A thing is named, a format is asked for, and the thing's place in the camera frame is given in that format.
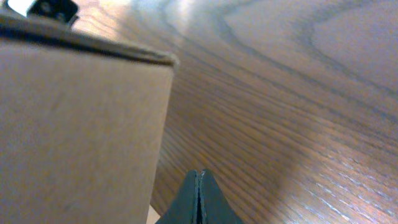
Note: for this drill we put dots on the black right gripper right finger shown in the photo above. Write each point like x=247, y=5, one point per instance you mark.
x=213, y=205

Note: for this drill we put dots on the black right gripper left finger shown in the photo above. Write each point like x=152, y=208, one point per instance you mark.
x=184, y=208

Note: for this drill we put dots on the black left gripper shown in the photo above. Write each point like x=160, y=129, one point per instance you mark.
x=63, y=11

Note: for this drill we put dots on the brown cardboard box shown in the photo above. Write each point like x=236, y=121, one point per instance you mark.
x=81, y=124

